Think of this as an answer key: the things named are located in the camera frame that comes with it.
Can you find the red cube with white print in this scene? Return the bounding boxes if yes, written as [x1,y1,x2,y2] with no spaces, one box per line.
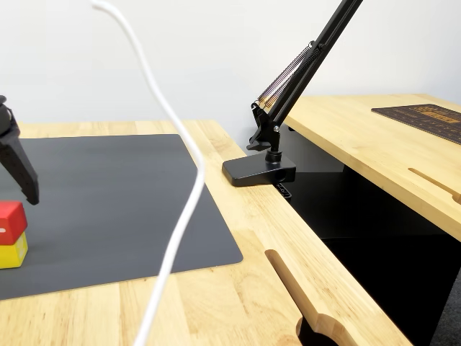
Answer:
[0,200,29,246]

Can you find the yellow cube with white numeral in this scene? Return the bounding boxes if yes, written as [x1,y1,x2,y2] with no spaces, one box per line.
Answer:
[0,231,29,270]

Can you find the dark grey mat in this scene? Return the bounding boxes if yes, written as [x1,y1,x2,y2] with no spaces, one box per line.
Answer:
[0,133,244,301]

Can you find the black spring boom stand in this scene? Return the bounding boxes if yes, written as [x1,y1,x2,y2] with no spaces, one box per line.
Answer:
[221,0,364,199]

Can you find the light wooden desk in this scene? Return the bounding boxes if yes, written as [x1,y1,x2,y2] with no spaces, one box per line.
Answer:
[282,93,461,241]

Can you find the dark brown printed mat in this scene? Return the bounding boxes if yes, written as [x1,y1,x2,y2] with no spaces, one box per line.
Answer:
[370,103,461,146]

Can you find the thick white cable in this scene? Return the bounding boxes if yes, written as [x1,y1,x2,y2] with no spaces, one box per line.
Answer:
[89,0,207,346]

